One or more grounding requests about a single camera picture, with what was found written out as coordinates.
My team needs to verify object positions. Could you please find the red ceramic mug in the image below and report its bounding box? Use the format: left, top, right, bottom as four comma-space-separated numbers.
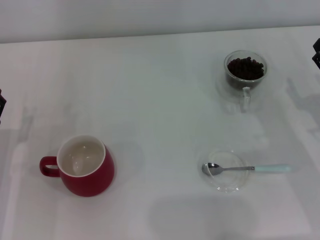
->
39, 134, 116, 198

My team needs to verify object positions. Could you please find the blue handled metal spoon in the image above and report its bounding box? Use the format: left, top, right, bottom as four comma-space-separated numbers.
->
201, 162, 292, 176

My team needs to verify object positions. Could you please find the clear glass cup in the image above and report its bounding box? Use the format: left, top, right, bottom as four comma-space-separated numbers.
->
223, 49, 268, 113

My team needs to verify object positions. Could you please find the small clear glass saucer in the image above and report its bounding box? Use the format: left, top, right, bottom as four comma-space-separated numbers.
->
199, 148, 248, 193

